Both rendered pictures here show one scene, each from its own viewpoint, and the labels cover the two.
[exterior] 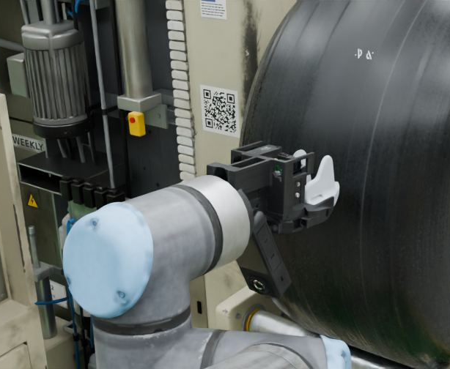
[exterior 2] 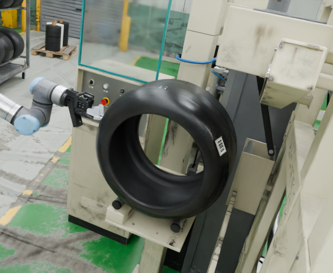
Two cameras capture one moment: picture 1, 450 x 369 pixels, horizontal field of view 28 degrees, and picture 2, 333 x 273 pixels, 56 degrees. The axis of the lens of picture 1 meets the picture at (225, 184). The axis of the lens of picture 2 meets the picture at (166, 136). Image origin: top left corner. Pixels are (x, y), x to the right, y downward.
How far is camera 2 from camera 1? 1.55 m
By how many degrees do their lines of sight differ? 59
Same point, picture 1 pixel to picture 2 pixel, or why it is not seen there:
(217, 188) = (60, 88)
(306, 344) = (28, 114)
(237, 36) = not seen: hidden behind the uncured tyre
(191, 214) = (48, 86)
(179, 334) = (36, 105)
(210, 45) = not seen: hidden behind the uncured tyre
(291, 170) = (77, 98)
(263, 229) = (70, 106)
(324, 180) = (94, 111)
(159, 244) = (37, 85)
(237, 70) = not seen: hidden behind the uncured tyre
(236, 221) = (56, 95)
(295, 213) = (77, 109)
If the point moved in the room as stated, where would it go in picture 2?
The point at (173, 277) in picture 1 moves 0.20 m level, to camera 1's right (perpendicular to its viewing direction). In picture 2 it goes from (37, 93) to (38, 110)
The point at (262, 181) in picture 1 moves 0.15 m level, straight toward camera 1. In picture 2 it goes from (74, 97) to (37, 94)
